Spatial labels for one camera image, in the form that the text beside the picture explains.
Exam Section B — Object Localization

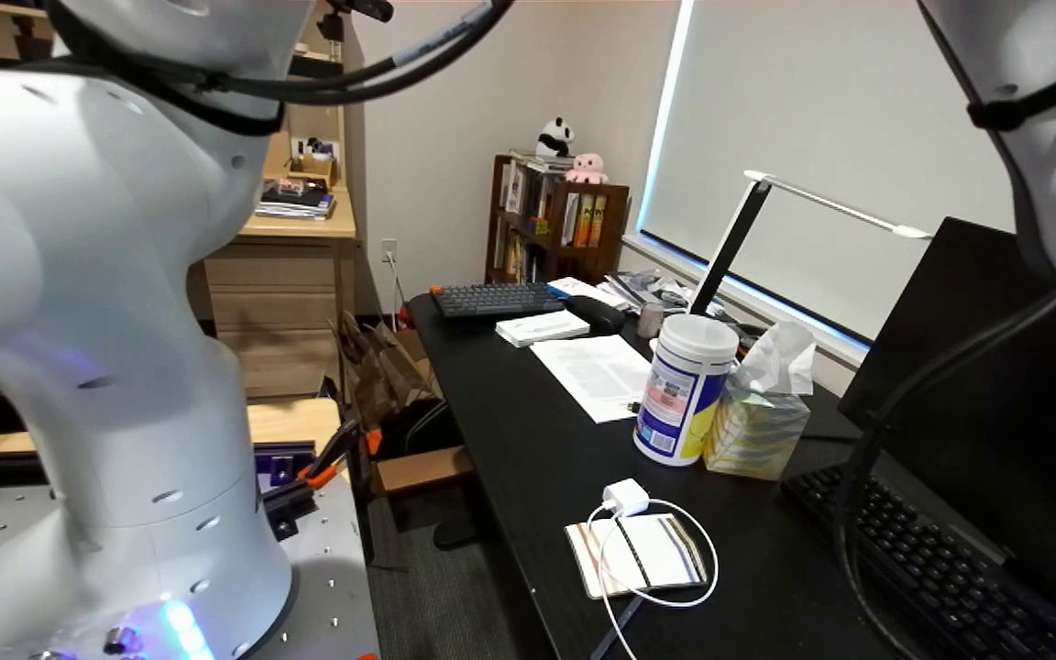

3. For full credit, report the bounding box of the dark wooden bookshelf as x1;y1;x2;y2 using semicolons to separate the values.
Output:
484;150;635;287

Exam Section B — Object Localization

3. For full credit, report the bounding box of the white window blind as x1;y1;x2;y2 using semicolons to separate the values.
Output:
635;0;1045;370

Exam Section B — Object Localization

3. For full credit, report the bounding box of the white cable adapter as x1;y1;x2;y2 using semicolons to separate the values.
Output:
564;511;710;605

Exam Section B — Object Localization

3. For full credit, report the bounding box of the white wipes canister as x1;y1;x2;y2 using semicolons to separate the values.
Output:
632;310;745;470

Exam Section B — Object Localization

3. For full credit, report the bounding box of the small box on shelf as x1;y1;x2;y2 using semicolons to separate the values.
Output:
285;131;346;187

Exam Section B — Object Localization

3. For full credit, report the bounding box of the panda plush toy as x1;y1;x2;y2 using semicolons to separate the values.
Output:
533;115;580;171

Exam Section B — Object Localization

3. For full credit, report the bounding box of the printed paper sheet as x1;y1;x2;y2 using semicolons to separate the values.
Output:
528;333;657;430

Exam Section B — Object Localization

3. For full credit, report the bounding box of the perforated white mounting plate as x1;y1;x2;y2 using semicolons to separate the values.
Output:
0;470;381;660

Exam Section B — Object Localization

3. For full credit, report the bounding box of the orange handled clamp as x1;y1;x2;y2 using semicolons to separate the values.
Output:
288;414;388;506

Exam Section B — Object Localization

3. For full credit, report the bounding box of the white charger with cable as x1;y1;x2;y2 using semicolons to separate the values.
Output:
586;476;727;660

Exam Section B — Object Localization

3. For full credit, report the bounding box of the small black flat keyboard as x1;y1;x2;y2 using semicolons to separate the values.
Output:
428;278;568;321

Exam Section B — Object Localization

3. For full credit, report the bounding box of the stack of books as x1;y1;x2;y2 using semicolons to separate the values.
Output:
253;175;336;223

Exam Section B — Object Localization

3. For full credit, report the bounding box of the wooden board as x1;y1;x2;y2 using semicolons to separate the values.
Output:
0;396;346;458

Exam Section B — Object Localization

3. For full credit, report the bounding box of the white packet blue label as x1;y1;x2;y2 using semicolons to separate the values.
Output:
541;272;632;310

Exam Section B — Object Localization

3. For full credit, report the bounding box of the slim desk lamp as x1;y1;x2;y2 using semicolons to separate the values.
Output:
685;165;935;321

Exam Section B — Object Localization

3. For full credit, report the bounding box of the pink plush toy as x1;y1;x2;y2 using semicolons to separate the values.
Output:
561;150;613;192

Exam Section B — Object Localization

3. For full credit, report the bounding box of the flat white box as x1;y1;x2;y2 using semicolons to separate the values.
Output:
490;308;595;353

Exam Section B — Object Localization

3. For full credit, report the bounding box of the brown cardboard box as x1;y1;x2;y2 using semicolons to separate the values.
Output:
336;308;478;498

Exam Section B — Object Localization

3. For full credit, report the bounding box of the tissue box with tissue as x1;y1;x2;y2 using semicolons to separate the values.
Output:
705;321;821;484

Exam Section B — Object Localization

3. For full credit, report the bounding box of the black case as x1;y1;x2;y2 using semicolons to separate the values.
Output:
561;293;635;337

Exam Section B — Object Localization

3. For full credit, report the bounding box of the wooden shelf unit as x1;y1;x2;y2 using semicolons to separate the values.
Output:
189;102;362;404

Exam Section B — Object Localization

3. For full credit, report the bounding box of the black computer monitor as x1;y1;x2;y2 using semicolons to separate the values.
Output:
837;217;1056;640

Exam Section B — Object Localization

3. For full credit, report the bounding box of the black computer keyboard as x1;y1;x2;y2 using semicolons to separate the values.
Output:
781;458;1056;660

